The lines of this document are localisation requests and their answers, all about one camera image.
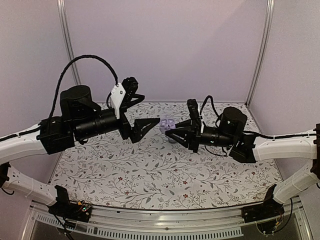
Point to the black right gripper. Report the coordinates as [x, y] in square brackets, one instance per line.
[192, 137]

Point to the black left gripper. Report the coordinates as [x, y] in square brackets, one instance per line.
[135, 132]

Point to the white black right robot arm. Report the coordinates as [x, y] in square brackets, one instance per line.
[249, 147]

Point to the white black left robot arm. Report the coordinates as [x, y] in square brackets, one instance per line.
[81, 119]

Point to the floral patterned table mat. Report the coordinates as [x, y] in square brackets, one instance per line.
[110, 171]

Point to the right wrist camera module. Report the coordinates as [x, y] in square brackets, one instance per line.
[194, 112]

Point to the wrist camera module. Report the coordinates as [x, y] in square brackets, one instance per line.
[122, 95]
[194, 112]

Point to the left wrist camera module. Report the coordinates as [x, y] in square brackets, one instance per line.
[122, 95]

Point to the right aluminium frame post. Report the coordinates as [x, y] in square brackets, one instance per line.
[270, 4]

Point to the aluminium frame post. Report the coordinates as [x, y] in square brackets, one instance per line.
[63, 18]
[270, 4]

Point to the left aluminium frame post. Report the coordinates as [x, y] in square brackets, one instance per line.
[63, 18]

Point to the aluminium front rail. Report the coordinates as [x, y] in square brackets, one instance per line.
[112, 223]

